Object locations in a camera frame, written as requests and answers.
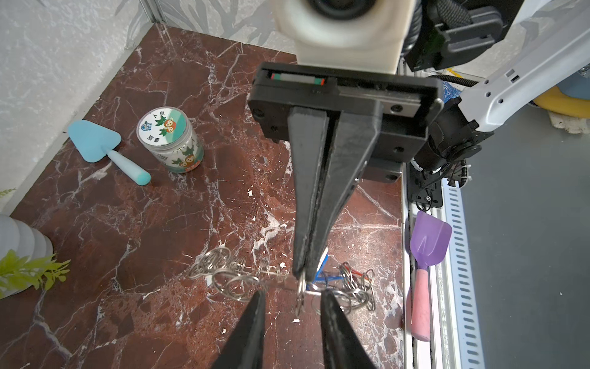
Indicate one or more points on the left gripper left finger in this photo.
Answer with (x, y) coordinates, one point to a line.
(245, 346)

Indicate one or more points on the blue dotted work glove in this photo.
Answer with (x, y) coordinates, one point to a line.
(450, 91)

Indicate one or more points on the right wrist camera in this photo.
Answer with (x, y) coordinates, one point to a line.
(363, 36)

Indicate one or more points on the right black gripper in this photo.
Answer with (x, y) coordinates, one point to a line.
(358, 119)

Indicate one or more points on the teal toy trowel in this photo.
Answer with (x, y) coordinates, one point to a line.
(94, 142)

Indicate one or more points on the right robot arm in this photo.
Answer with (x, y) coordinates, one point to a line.
(449, 33)

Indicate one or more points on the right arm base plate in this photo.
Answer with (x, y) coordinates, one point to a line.
(422, 191)

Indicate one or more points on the blue tagged key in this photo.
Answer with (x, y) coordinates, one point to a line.
(324, 275)

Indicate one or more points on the potted artificial flowers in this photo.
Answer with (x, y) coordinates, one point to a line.
(27, 259)

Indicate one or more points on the purple toy shovel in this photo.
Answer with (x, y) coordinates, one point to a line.
(429, 243)

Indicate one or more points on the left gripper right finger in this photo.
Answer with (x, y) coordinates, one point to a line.
(341, 346)

